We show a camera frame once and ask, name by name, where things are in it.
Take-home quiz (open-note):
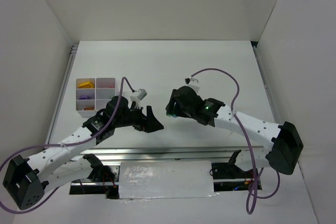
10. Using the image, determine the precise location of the yellow rectangular lego brick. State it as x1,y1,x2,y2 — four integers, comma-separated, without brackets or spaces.
78,81,95,89

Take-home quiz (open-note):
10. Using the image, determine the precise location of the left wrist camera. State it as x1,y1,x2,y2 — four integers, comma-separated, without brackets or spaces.
130,89,148,103

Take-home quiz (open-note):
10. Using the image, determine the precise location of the purple rounded lego brick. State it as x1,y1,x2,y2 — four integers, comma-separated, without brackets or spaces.
79,95,91,100

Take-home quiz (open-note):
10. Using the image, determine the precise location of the blue frog-print lego brick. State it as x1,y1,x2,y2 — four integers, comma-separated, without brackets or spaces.
166,113,177,118

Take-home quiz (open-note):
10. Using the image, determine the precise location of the white compartment organizer box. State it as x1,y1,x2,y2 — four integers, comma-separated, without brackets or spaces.
75,77,118,118

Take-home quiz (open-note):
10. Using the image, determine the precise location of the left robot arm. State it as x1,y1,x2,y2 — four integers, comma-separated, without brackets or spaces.
1,96,164,214

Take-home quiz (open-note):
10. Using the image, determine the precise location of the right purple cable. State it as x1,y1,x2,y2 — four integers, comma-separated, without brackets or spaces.
191,68,281,215

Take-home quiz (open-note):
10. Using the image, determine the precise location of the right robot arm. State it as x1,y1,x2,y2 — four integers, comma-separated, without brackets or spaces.
166,86,303,175

